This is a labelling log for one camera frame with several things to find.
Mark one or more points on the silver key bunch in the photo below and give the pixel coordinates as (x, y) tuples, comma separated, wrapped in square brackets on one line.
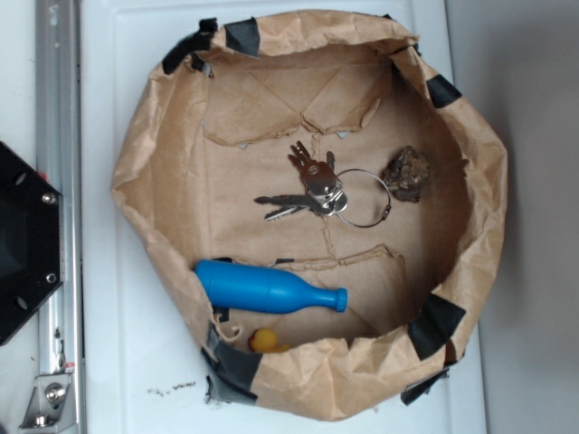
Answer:
[(324, 190)]

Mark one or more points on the brown paper bin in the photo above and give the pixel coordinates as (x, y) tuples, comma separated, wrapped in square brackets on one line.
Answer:
[(213, 131)]

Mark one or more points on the blue plastic bottle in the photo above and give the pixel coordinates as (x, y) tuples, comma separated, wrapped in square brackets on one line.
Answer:
[(264, 290)]

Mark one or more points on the brown rock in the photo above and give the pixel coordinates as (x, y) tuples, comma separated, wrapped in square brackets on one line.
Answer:
[(407, 174)]

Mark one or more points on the yellow rubber duck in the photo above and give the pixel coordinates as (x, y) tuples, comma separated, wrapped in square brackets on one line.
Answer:
[(265, 340)]

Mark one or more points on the aluminium rail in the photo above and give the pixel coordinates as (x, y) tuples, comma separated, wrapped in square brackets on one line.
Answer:
[(58, 156)]

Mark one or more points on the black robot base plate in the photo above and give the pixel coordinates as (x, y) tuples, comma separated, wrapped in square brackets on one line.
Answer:
[(30, 242)]

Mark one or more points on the metal corner bracket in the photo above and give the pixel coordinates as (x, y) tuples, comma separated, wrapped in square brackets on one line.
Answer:
[(51, 408)]

